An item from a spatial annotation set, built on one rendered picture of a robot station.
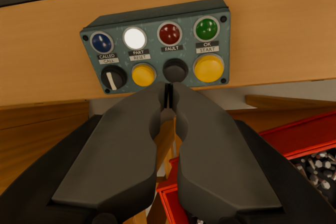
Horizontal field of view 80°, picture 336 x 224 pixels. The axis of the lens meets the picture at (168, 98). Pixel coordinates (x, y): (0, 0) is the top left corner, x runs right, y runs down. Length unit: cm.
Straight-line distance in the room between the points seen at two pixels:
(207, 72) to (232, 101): 95
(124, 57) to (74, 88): 10
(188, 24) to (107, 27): 8
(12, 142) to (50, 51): 67
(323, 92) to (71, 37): 120
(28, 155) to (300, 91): 130
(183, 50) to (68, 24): 17
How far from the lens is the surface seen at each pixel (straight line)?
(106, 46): 22
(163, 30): 20
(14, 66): 36
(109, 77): 23
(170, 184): 25
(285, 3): 28
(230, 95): 116
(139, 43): 21
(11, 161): 98
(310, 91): 127
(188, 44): 21
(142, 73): 21
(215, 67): 21
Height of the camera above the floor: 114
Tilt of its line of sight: 80 degrees down
